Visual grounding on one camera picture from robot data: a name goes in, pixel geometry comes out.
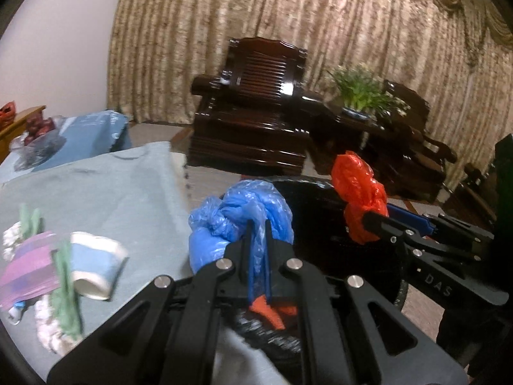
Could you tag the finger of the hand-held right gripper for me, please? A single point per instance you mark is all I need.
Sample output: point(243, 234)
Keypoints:
point(384, 226)
point(412, 217)

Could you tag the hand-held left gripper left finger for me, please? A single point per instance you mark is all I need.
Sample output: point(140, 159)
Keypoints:
point(251, 282)

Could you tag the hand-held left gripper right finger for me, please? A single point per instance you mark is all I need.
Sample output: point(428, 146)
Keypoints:
point(280, 266)

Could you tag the red plastic bag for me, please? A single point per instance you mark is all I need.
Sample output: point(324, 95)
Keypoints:
point(356, 184)

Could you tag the black trash bin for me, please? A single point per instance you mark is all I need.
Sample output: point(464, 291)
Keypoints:
point(320, 224)

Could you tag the red plastic scrap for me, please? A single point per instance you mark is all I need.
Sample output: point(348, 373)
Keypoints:
point(276, 313)

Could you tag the dark wooden furniture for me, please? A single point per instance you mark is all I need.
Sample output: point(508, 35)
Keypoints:
point(469, 192)

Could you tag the dark wooden armchair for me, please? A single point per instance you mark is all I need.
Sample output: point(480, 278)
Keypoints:
point(248, 128)
point(421, 148)

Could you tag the dark wooden side table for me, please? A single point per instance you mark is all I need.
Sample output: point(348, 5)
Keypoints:
point(352, 140)

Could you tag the blue and white plant pot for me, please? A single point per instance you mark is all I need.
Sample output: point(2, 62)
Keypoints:
point(356, 113)

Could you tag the green potted plant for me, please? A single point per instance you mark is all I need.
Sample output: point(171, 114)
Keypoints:
point(360, 86)

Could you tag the blue and white paper cup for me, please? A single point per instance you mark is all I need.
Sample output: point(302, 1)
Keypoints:
point(94, 258)

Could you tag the green plastic strip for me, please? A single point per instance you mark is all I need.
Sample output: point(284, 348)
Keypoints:
point(30, 220)
point(66, 288)

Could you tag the white crumpled paper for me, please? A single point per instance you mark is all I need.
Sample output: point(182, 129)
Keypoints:
point(12, 238)
point(50, 329)

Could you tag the blue printed plastic bag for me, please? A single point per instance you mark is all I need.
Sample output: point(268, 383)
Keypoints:
point(96, 132)

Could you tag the beige patterned curtain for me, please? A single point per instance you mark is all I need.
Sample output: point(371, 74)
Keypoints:
point(280, 8)

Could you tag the clear glass bowl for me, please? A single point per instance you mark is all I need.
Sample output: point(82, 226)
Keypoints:
point(40, 152)

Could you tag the pile of red dates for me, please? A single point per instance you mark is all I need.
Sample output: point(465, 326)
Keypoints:
point(39, 128)

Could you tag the yellow wooden furniture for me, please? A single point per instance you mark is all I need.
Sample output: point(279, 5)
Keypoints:
point(22, 118)

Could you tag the red crinkled packet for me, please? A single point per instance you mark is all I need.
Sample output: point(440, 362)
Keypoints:
point(6, 111)

